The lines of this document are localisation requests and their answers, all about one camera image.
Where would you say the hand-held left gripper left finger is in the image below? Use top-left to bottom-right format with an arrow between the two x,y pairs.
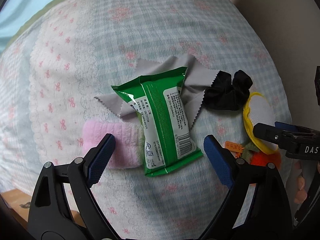
26,133 -> 116,240

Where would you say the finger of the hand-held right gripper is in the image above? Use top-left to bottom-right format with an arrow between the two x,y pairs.
252,121 -> 298,153

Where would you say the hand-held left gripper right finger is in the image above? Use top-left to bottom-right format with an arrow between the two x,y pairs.
203,134 -> 293,240

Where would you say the yellow white plush toy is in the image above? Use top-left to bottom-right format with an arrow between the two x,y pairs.
242,92 -> 280,155

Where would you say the green wet wipes packet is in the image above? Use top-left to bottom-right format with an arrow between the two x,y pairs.
111,66 -> 203,178

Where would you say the person's right hand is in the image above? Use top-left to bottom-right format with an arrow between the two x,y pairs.
293,160 -> 311,205

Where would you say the pink plush cloth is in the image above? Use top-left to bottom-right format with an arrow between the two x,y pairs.
82,120 -> 147,169

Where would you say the orange plush toy with tag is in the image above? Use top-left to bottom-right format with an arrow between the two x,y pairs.
222,140 -> 282,173

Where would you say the black scrunchie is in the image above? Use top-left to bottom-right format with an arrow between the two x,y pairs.
204,70 -> 253,111

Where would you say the grey microfibre cloth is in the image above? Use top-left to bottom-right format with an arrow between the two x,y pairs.
94,56 -> 220,128

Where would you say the brown cardboard box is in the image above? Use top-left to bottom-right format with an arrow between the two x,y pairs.
2,189 -> 84,230

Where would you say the checked bow print blanket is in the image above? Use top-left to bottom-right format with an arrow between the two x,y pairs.
0,0 -> 295,240

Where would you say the light blue curtain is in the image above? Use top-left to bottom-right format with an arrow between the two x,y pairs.
0,0 -> 93,46

